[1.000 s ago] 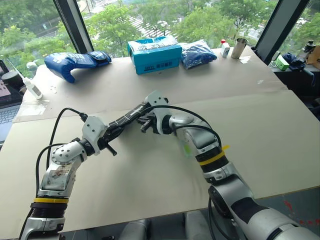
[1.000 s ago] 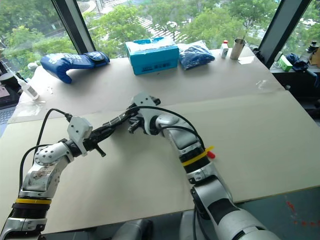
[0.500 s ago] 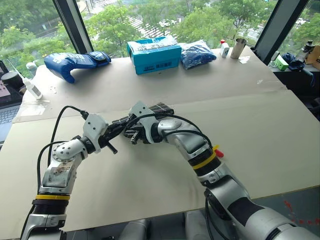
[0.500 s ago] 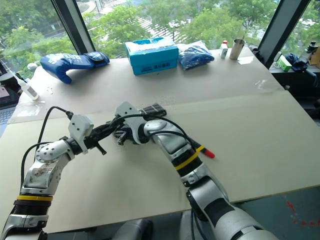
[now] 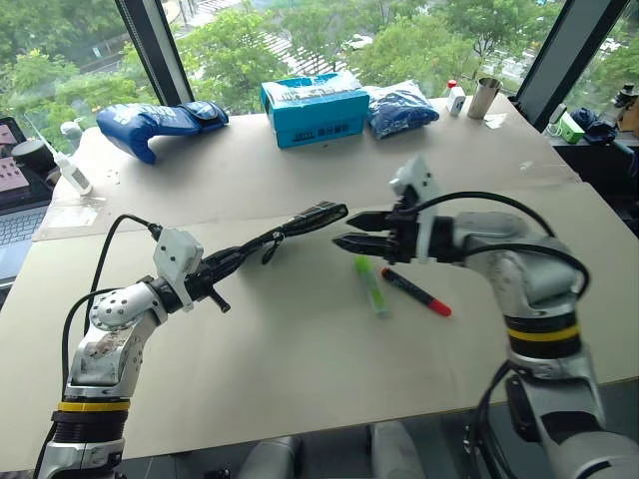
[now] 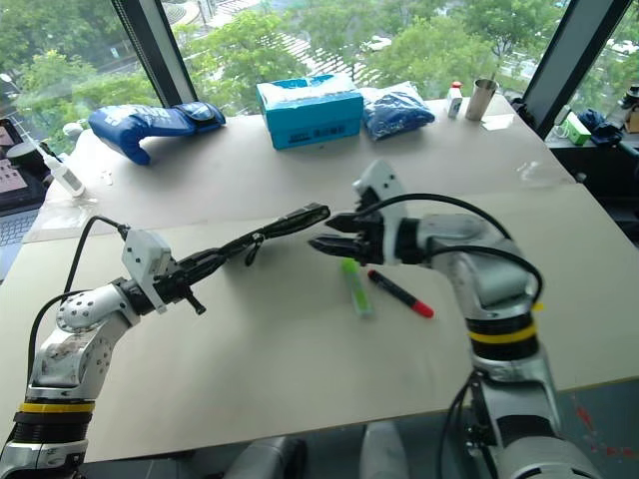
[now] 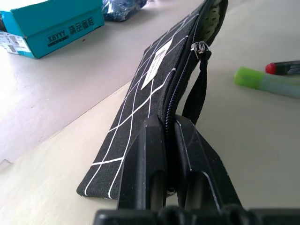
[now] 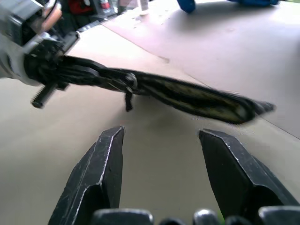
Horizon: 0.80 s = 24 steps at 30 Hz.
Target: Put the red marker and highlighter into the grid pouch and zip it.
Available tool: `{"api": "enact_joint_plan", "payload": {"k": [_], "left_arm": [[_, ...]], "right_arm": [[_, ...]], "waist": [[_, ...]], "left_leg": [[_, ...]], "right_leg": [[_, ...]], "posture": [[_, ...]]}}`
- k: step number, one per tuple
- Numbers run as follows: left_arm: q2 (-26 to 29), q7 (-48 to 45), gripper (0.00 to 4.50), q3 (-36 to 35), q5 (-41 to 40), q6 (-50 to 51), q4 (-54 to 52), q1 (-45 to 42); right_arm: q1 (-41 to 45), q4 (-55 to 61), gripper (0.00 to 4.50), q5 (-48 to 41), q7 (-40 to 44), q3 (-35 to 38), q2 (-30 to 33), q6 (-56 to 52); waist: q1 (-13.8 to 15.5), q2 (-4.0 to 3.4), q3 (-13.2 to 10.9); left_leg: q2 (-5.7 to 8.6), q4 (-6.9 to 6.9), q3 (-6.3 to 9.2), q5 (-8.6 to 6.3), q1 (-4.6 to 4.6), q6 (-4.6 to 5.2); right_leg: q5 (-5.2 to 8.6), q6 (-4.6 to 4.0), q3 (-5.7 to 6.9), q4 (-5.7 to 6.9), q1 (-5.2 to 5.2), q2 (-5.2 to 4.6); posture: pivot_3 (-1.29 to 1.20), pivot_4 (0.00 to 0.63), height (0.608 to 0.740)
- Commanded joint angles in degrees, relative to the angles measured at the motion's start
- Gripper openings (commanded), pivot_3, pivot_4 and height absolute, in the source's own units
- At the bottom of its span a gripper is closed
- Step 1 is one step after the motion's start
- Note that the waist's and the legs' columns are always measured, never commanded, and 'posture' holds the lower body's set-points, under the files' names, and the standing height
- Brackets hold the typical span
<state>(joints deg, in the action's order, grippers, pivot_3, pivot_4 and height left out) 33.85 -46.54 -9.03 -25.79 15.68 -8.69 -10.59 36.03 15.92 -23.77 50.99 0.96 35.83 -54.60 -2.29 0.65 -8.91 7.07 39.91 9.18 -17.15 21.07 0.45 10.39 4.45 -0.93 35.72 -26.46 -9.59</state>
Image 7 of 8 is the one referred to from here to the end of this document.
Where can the green highlighter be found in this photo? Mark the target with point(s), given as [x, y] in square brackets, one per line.
[262, 80]

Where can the red marker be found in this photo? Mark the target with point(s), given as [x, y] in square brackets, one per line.
[281, 67]

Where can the teal cardboard box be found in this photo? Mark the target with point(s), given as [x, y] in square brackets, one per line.
[51, 25]

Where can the blue patterned bag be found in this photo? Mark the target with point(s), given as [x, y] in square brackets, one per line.
[122, 9]

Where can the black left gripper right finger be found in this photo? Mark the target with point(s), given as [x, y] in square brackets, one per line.
[204, 164]

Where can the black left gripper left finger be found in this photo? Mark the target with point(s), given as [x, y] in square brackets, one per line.
[140, 168]

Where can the black grid pencil pouch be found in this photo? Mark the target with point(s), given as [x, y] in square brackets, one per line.
[150, 93]

